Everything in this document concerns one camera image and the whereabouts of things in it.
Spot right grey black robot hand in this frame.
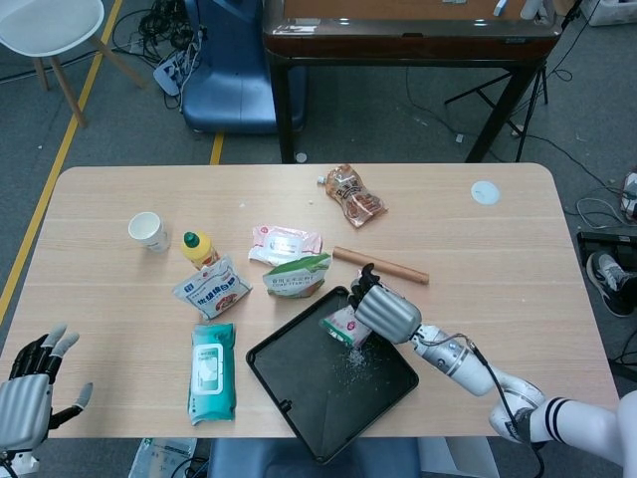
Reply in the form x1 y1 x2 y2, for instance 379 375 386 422
347 262 423 346

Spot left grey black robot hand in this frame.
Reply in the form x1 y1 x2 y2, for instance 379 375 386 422
0 322 95 452

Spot small white snack packet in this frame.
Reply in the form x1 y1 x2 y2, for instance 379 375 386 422
318 307 372 349

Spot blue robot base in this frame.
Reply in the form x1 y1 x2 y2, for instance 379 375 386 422
181 0 308 135

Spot black plastic tray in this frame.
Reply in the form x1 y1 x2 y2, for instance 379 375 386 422
245 285 420 465

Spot wooden rolling pin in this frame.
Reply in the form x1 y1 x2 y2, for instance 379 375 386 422
331 245 430 286

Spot spilled white rice grains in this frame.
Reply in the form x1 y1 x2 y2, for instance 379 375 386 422
330 346 382 384

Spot green white corn starch bag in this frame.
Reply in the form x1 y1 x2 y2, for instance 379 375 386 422
262 252 333 300

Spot brown sauce pouch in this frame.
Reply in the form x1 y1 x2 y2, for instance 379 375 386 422
318 163 389 229

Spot pink wet wipes pack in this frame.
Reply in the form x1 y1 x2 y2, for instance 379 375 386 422
247 224 324 267

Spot clear plastic bag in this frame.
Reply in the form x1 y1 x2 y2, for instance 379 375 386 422
129 436 198 478

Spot white round table grommet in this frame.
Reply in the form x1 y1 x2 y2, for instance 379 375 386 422
470 179 501 206

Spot white castor sugar bag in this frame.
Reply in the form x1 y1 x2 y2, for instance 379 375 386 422
171 255 254 321

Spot teal wet wipes pack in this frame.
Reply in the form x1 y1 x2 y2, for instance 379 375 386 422
187 322 237 427

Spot yellow bottle with green cap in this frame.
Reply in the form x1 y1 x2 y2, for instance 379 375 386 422
179 230 221 272

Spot white paper cup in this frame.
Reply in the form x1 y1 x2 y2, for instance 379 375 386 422
127 211 172 253

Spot black and grey sneaker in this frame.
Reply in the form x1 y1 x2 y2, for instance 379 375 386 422
585 251 637 318

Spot black foot pedal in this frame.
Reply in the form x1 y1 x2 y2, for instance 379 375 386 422
576 231 637 273

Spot black tripod stand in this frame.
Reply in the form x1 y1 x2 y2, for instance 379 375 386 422
444 0 583 163

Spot brown mahjong table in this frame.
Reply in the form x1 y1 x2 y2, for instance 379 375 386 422
262 0 566 164

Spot white power strip with plugs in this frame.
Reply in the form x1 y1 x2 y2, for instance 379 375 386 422
152 29 205 99

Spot white chair with wooden legs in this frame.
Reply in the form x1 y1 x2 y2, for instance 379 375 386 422
0 0 145 128

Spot tangled black cables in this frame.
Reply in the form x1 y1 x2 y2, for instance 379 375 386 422
111 0 200 56

